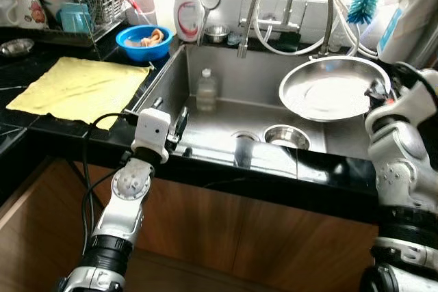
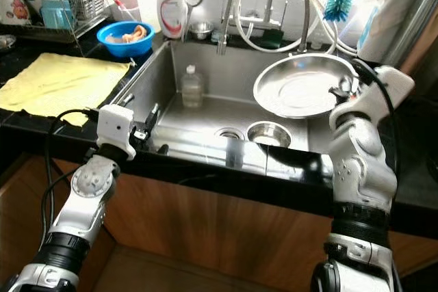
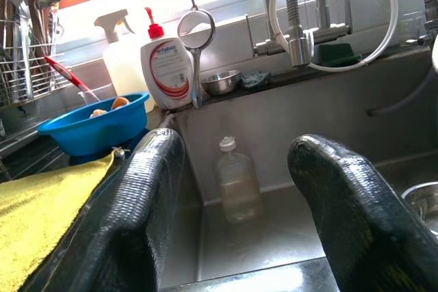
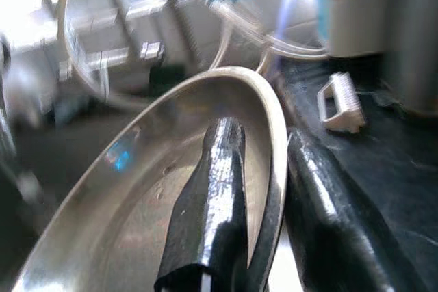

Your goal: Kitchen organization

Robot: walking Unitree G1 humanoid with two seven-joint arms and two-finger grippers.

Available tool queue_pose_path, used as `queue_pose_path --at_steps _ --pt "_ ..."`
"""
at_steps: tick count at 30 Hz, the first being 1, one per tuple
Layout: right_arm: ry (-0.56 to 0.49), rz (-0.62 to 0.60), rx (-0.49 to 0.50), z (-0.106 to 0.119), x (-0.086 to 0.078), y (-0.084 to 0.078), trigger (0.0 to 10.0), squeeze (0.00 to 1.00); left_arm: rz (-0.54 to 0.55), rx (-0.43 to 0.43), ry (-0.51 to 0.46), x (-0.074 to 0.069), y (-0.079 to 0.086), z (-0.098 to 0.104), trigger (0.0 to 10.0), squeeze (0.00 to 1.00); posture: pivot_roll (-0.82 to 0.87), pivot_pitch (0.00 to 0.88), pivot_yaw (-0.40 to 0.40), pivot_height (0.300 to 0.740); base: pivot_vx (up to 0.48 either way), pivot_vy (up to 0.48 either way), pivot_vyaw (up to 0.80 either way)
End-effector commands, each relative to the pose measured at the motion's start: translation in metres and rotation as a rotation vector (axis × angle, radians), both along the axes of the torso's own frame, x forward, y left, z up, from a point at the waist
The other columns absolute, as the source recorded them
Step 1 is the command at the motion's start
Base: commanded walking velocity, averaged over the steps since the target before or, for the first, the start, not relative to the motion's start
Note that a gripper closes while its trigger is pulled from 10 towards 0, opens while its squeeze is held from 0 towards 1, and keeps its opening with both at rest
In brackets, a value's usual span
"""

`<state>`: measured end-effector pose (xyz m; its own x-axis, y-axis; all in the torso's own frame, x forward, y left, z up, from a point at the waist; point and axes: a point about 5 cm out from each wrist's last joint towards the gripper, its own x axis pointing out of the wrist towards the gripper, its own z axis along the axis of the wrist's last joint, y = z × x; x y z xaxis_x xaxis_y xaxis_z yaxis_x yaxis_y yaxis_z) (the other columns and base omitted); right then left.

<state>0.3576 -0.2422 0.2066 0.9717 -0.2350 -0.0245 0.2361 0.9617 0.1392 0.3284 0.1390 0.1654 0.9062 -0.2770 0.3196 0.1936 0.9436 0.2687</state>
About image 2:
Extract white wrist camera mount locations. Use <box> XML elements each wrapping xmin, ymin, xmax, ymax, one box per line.
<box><xmin>96</xmin><ymin>104</ymin><xmax>136</xmax><ymax>161</ymax></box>
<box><xmin>339</xmin><ymin>66</ymin><xmax>415</xmax><ymax>127</ymax></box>

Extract white fabric bag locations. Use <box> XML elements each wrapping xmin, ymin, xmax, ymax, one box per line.
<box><xmin>356</xmin><ymin>0</ymin><xmax>438</xmax><ymax>64</ymax></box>

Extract clear plastic bottle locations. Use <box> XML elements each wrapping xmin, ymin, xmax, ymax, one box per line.
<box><xmin>181</xmin><ymin>65</ymin><xmax>205</xmax><ymax>109</ymax></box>

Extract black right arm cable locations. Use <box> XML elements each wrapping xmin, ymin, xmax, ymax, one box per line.
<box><xmin>349</xmin><ymin>58</ymin><xmax>402</xmax><ymax>183</ymax></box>

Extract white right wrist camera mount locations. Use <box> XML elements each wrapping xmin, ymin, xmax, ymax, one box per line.
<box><xmin>339</xmin><ymin>66</ymin><xmax>415</xmax><ymax>127</ymax></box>

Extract white flexible hose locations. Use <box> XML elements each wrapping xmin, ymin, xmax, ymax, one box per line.
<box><xmin>235</xmin><ymin>0</ymin><xmax>361</xmax><ymax>57</ymax></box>

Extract shallow steel dish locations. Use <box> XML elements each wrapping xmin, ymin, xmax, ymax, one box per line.
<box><xmin>0</xmin><ymin>34</ymin><xmax>16</xmax><ymax>53</ymax></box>

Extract steel sink drain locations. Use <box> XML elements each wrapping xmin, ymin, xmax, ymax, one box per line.
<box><xmin>214</xmin><ymin>127</ymin><xmax>242</xmax><ymax>142</ymax></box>

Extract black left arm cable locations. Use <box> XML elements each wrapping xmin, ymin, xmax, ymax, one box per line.
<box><xmin>40</xmin><ymin>106</ymin><xmax>107</xmax><ymax>252</ymax></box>

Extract brown wooden base cabinet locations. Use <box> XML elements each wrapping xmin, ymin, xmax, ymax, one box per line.
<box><xmin>0</xmin><ymin>151</ymin><xmax>438</xmax><ymax>292</ymax></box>

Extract translucent pink cup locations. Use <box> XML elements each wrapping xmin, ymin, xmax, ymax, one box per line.
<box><xmin>112</xmin><ymin>0</ymin><xmax>144</xmax><ymax>21</ymax></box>

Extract pale orange food scraps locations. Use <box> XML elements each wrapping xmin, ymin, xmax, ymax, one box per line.
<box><xmin>108</xmin><ymin>25</ymin><xmax>149</xmax><ymax>44</ymax></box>

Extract steel cylinder knife holder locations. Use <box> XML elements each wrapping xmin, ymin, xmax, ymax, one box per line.
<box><xmin>383</xmin><ymin>0</ymin><xmax>438</xmax><ymax>78</ymax></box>

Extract white red-capped soap bottle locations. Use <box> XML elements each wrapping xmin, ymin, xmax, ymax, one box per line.
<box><xmin>156</xmin><ymin>0</ymin><xmax>188</xmax><ymax>40</ymax></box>

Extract chrome kitchen faucet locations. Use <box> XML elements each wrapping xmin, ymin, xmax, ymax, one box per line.
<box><xmin>216</xmin><ymin>0</ymin><xmax>313</xmax><ymax>57</ymax></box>

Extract blue plastic bowl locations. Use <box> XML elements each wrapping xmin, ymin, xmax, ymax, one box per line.
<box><xmin>96</xmin><ymin>20</ymin><xmax>155</xmax><ymax>59</ymax></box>

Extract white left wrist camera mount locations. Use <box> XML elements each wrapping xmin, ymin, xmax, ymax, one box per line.
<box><xmin>96</xmin><ymin>104</ymin><xmax>136</xmax><ymax>161</ymax></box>

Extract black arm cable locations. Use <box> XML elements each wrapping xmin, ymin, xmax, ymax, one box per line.
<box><xmin>40</xmin><ymin>106</ymin><xmax>107</xmax><ymax>252</ymax></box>
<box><xmin>349</xmin><ymin>58</ymin><xmax>402</xmax><ymax>183</ymax></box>

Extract yellow dish cloth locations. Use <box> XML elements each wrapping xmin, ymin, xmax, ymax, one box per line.
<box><xmin>0</xmin><ymin>53</ymin><xmax>133</xmax><ymax>127</ymax></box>

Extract stainless steel sink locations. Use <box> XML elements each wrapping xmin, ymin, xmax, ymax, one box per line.
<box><xmin>109</xmin><ymin>36</ymin><xmax>372</xmax><ymax>164</ymax></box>

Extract white cartoon mug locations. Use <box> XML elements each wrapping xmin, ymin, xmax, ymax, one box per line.
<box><xmin>0</xmin><ymin>0</ymin><xmax>32</xmax><ymax>27</ymax></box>

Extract large steel plate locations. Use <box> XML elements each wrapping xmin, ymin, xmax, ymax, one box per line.
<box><xmin>253</xmin><ymin>53</ymin><xmax>360</xmax><ymax>120</ymax></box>

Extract dark green sponge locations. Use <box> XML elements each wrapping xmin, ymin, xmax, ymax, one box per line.
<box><xmin>256</xmin><ymin>25</ymin><xmax>282</xmax><ymax>49</ymax></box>

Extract metal ring strainer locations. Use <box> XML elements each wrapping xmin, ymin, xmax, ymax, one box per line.
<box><xmin>181</xmin><ymin>0</ymin><xmax>207</xmax><ymax>44</ymax></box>

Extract teal plastic holder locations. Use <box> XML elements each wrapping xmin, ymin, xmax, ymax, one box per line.
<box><xmin>39</xmin><ymin>0</ymin><xmax>73</xmax><ymax>30</ymax></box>

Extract small steel bowl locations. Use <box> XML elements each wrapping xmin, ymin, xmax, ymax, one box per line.
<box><xmin>246</xmin><ymin>120</ymin><xmax>294</xmax><ymax>149</ymax></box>
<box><xmin>188</xmin><ymin>22</ymin><xmax>215</xmax><ymax>41</ymax></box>

